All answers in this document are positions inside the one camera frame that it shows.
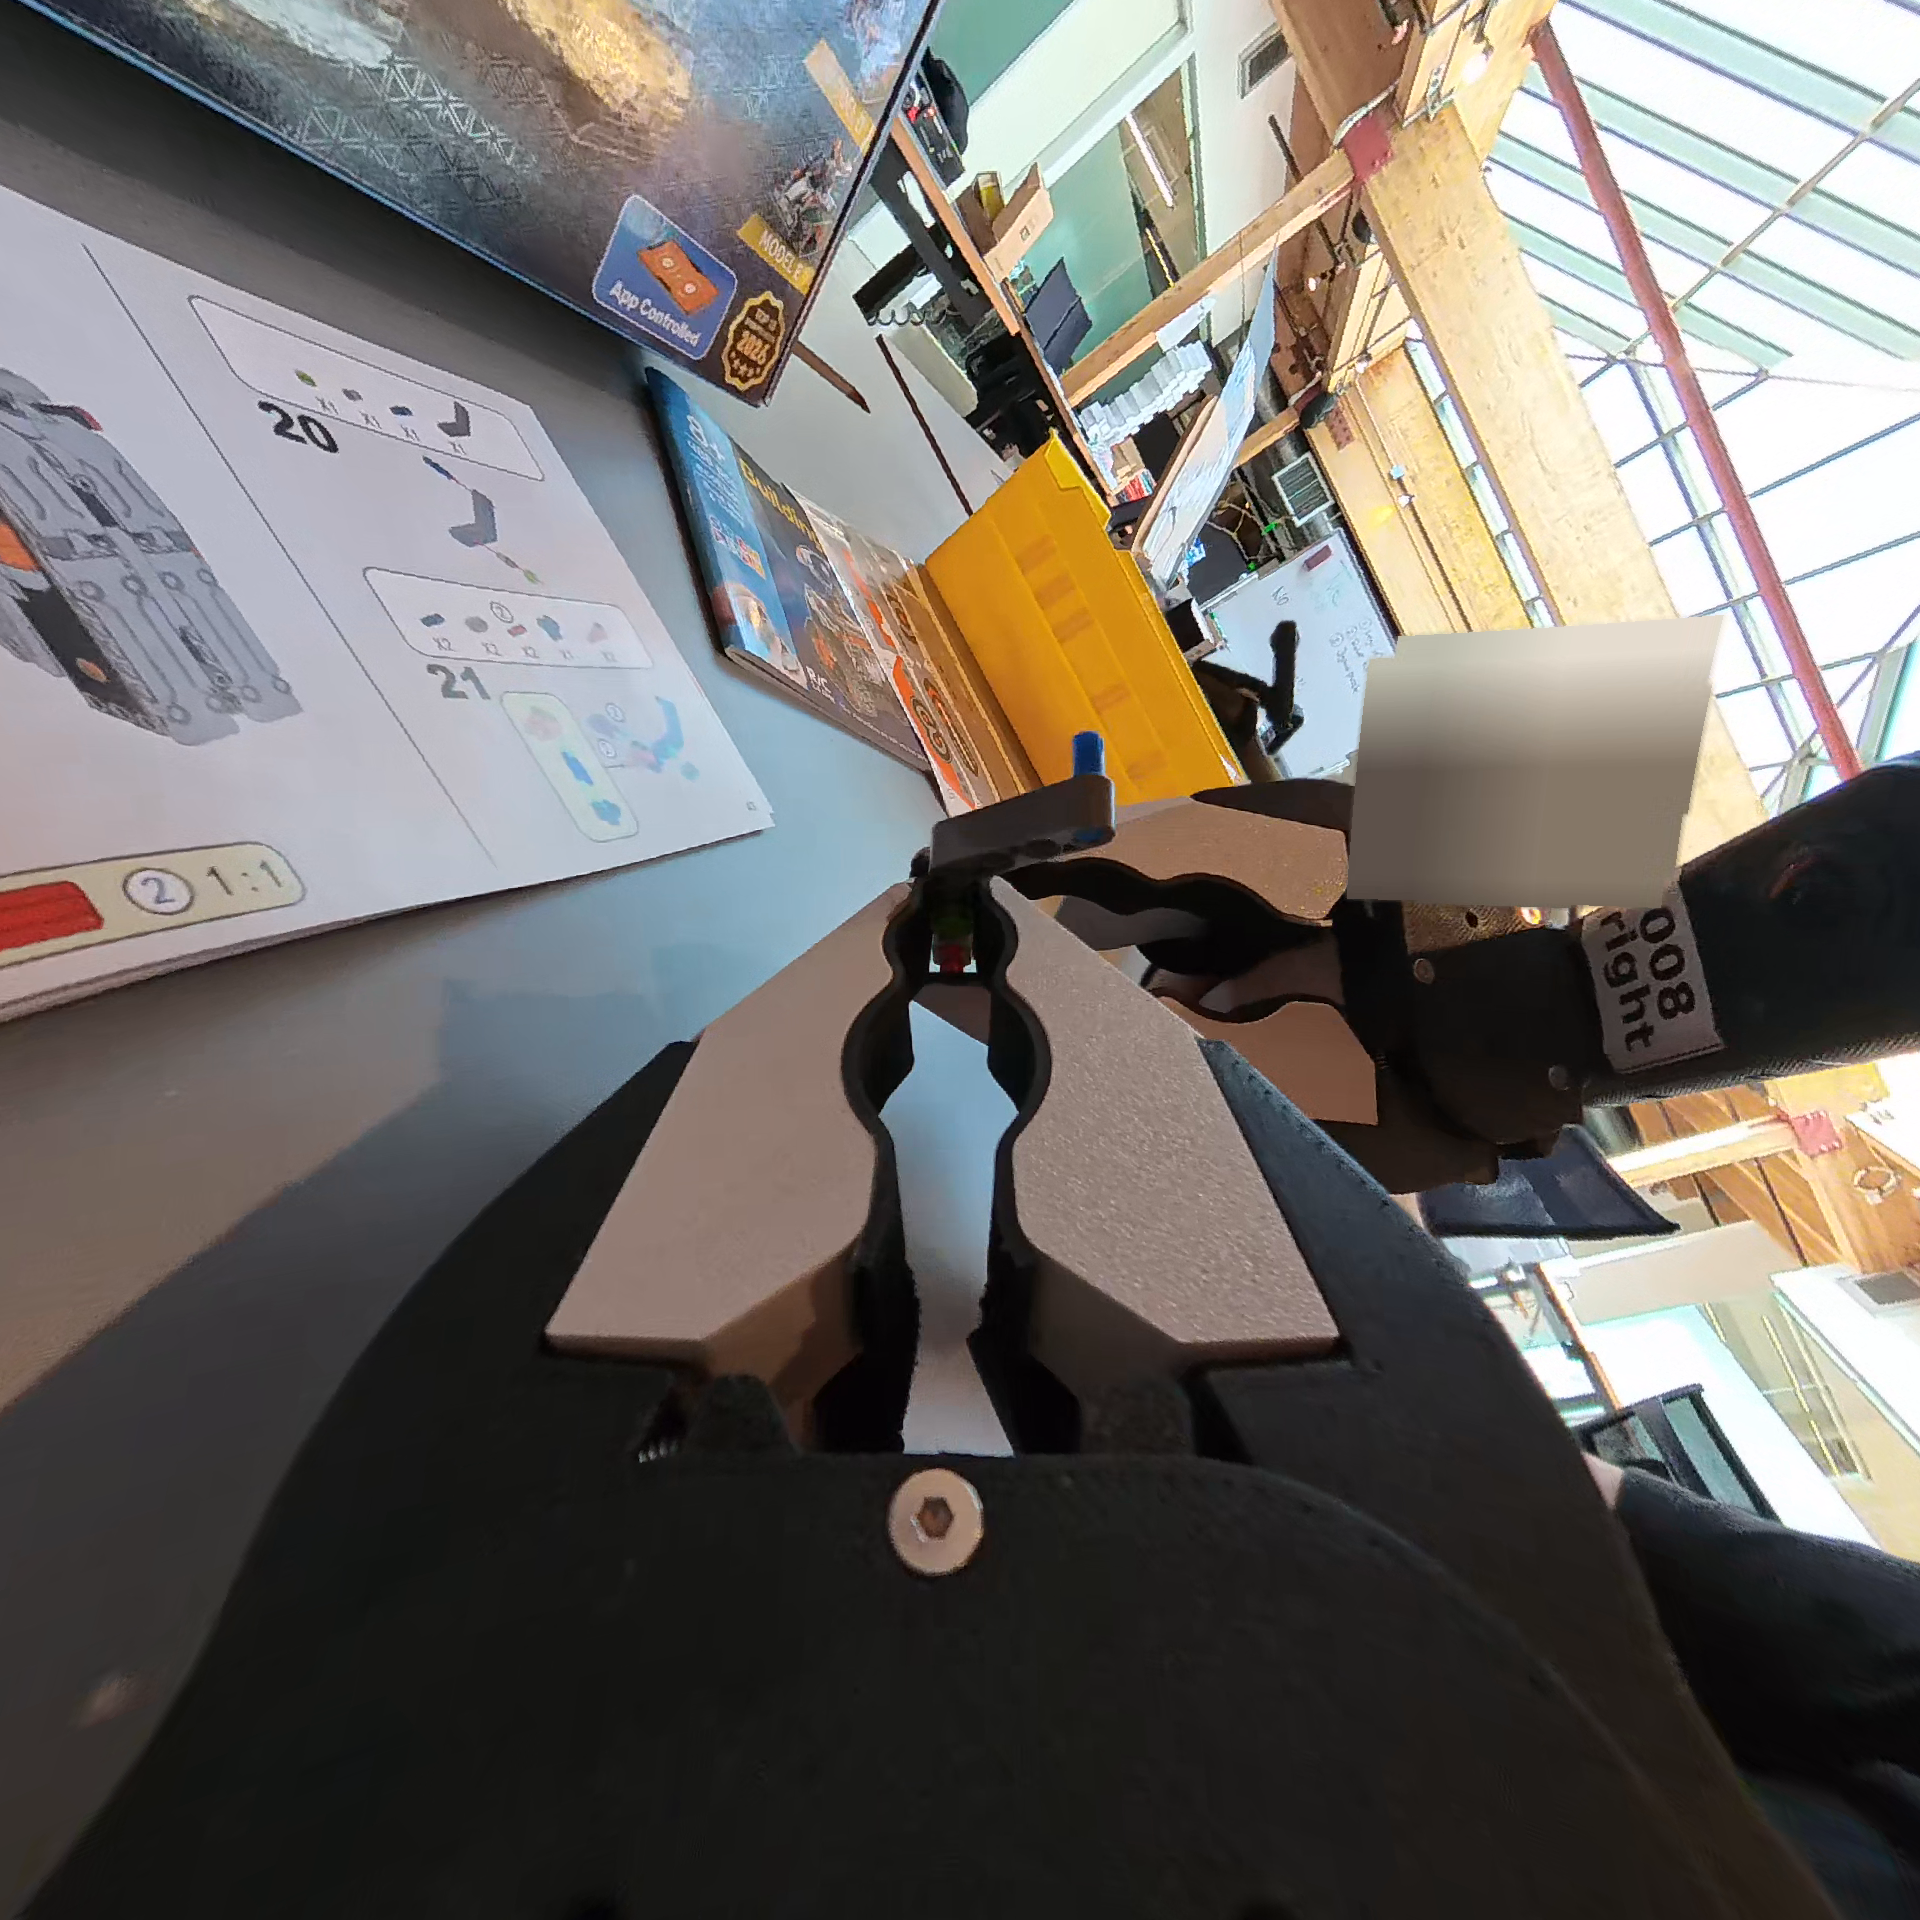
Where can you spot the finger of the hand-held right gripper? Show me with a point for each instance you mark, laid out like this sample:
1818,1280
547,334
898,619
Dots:
1290,1043
1230,862

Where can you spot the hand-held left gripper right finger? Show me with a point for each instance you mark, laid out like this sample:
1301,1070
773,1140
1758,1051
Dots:
1172,1202

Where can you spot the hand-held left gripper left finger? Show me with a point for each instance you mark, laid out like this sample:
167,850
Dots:
722,1202

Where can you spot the grey angled toy beam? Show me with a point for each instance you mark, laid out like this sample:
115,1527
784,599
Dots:
1020,834

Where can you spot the grey desk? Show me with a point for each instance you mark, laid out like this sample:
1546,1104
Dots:
451,1096

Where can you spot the wooden top standing desk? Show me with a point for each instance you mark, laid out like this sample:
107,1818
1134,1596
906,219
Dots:
974,254

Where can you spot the whiteboard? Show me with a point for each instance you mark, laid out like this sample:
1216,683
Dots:
1320,616

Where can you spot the yellow plastic bin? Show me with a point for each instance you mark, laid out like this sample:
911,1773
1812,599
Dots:
1066,616

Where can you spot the orange grey sticker sheet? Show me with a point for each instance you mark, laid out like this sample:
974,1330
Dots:
939,692

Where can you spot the tilted display board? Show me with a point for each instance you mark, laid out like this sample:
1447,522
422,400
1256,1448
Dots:
1207,435

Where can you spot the blue cover instruction booklet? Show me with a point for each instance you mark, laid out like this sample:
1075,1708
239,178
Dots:
751,541

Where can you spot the person's black shirt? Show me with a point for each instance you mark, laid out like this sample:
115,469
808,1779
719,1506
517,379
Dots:
1770,1651

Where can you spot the open white instruction booklet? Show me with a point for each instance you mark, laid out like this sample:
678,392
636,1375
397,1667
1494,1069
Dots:
300,599

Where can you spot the blue robot kit box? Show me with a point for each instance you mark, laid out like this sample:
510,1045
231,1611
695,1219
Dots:
524,136

